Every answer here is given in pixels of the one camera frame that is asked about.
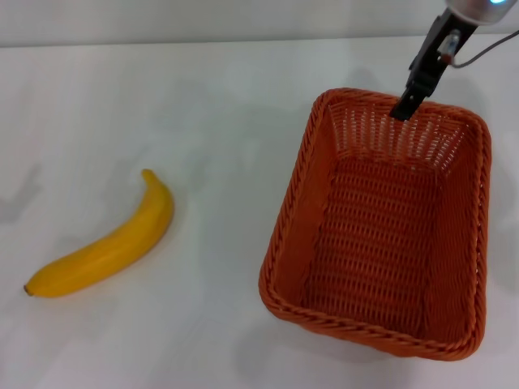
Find yellow banana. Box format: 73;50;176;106
23;169;176;300

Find orange woven plastic basket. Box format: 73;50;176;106
257;88;493;361

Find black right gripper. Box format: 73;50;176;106
390;8;478;122

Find thin grey cable with plug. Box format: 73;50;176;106
438;28;519;68

